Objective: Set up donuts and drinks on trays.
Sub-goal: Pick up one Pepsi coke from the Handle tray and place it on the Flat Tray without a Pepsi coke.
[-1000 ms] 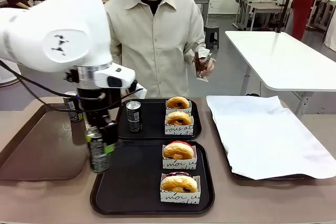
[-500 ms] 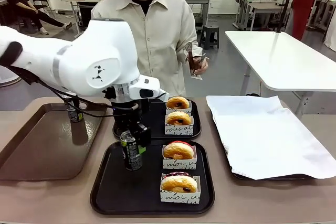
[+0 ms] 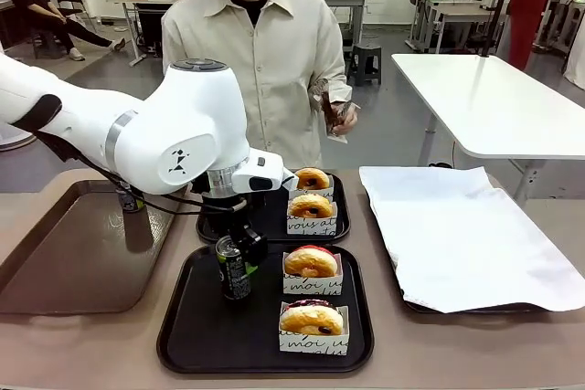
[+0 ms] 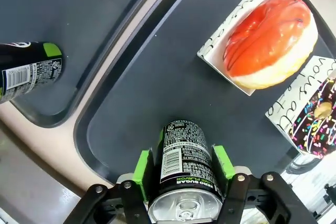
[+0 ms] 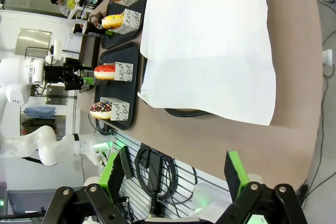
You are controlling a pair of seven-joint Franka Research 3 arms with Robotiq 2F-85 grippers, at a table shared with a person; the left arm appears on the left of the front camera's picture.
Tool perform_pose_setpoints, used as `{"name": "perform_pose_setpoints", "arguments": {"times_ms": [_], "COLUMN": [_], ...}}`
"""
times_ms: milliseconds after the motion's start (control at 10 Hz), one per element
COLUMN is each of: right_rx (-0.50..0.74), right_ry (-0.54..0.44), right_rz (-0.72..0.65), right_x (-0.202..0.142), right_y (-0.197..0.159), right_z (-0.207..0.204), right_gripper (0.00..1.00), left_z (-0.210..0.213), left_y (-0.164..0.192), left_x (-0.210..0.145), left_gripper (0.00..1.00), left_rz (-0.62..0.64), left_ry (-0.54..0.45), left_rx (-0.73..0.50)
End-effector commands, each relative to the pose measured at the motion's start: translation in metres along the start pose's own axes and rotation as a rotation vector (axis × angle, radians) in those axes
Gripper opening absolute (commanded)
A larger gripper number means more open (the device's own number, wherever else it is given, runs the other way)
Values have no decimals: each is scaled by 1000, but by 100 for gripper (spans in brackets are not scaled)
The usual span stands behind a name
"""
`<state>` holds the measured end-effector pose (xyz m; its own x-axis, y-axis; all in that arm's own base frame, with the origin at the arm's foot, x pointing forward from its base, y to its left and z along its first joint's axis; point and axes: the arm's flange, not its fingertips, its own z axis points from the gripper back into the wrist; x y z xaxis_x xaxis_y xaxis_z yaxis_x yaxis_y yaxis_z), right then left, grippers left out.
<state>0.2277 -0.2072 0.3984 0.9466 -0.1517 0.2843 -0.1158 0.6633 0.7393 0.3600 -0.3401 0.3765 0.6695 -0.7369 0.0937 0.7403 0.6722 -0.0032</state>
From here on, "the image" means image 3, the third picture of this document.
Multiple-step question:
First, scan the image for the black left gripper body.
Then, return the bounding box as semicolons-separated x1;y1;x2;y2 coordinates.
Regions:
200;192;252;241

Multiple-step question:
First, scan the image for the black green drink can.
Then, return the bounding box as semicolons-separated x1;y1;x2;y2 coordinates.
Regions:
116;184;145;214
215;235;253;302

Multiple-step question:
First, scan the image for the printed white paper box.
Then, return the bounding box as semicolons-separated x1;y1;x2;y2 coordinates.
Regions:
286;201;339;237
282;252;344;295
278;305;349;354
287;174;335;203

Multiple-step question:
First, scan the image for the person's left forearm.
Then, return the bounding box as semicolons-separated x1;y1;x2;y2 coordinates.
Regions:
319;73;354;108

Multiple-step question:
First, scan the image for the person's left hand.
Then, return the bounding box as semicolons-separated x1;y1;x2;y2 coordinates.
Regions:
326;108;360;138

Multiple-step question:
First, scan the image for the black square serving tray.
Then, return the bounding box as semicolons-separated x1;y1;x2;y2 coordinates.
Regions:
155;243;376;375
195;170;352;245

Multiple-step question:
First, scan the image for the plain glazed donut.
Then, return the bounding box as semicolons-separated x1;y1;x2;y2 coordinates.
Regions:
288;193;335;220

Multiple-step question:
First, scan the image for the person in cream shirt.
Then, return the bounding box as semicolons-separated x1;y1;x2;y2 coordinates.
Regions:
160;0;354;171

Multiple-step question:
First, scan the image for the brown plastic tray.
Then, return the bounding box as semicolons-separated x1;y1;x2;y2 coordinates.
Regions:
0;178;188;317

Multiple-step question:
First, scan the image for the grey plastic stool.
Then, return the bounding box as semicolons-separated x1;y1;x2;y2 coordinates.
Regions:
349;41;383;86

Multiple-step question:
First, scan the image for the black tray with white paper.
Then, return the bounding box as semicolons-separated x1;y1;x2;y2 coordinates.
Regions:
358;164;585;314

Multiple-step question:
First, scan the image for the black paper-lined tray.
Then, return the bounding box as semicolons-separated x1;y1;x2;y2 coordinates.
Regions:
397;289;557;318

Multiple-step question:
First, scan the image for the person in black clothes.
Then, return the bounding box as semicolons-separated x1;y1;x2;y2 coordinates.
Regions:
8;0;127;62

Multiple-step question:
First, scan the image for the white table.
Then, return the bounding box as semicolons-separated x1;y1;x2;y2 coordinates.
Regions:
391;51;585;202

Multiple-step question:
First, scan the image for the black stand pole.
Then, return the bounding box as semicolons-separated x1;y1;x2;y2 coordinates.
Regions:
479;0;522;58

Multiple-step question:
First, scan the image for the person in red dress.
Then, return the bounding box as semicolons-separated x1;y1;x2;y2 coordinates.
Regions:
497;0;550;71

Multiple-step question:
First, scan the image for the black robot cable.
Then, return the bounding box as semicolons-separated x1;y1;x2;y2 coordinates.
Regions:
34;132;205;216

